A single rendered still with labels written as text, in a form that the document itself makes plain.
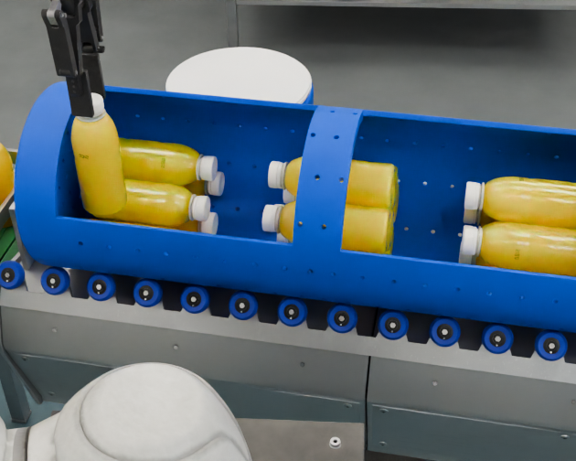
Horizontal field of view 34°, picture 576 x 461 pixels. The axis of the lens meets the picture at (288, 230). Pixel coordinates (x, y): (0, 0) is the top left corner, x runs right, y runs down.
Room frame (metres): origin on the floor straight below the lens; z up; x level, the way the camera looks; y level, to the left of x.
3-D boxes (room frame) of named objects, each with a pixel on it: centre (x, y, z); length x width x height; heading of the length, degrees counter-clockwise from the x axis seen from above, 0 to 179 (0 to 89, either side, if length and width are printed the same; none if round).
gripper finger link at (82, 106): (1.10, 0.28, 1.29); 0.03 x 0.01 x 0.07; 78
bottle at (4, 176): (1.33, 0.51, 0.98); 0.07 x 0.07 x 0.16
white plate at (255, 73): (1.57, 0.09, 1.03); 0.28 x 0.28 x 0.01
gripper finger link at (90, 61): (1.14, 0.27, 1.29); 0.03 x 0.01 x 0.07; 78
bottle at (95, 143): (1.12, 0.27, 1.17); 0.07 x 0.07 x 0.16
